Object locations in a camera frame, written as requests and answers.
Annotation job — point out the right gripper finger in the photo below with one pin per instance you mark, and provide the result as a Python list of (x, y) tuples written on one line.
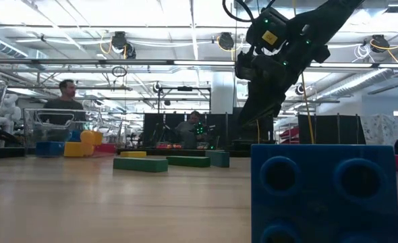
[(263, 104)]

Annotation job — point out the teal long wooden block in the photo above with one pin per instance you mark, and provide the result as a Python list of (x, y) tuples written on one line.
[(218, 158)]

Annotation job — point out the green long wooden block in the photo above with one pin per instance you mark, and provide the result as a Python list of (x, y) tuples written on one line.
[(140, 164), (189, 161)]

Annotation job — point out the yellow long wooden block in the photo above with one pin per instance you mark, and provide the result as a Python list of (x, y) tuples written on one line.
[(133, 154)]

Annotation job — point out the red plastic brick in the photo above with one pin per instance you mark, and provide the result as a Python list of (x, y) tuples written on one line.
[(106, 148)]

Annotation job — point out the yellow plastic brick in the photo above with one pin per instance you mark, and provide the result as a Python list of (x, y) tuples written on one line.
[(88, 137), (76, 149)]

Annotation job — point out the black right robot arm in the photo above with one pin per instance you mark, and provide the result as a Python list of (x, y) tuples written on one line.
[(340, 10)]

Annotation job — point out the red rack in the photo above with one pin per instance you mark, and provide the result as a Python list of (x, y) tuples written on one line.
[(288, 133)]

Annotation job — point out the white column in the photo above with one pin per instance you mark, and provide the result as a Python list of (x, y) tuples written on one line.
[(222, 92)]

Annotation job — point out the black partition panels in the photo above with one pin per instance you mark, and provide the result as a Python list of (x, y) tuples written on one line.
[(219, 122), (330, 128)]

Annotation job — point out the person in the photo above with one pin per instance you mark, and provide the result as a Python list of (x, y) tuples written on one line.
[(187, 130), (65, 101)]

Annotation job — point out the white patterned sheet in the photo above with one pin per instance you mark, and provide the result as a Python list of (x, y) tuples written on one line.
[(380, 128)]

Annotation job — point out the small blue plastic brick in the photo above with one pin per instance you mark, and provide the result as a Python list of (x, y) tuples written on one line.
[(320, 209)]

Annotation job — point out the white humanoid figure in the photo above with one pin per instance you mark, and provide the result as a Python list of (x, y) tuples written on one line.
[(11, 111)]

